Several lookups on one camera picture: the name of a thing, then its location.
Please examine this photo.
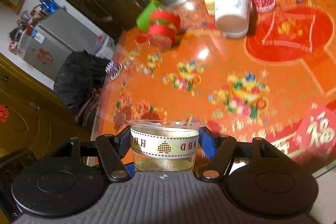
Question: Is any clear ribbon plastic cup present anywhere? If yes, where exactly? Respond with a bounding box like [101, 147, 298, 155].
[129, 119, 203, 172]

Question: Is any green plastic cup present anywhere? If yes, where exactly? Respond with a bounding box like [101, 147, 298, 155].
[136, 0, 164, 32]

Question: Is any red banded clear cup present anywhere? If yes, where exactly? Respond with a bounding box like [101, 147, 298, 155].
[147, 9, 181, 50]

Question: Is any white paper cup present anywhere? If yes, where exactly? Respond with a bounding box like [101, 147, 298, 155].
[214, 0, 251, 38]

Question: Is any black jacket on chair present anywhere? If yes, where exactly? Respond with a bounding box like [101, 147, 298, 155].
[54, 51, 110, 128]

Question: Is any purple dotted cupcake liner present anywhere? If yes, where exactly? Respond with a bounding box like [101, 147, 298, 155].
[105, 60, 123, 81]

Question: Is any orange patterned tablecloth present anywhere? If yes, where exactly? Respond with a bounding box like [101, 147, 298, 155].
[92, 0, 335, 173]

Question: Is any grey chest freezer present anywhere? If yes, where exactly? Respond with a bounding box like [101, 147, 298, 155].
[10, 8, 115, 80]

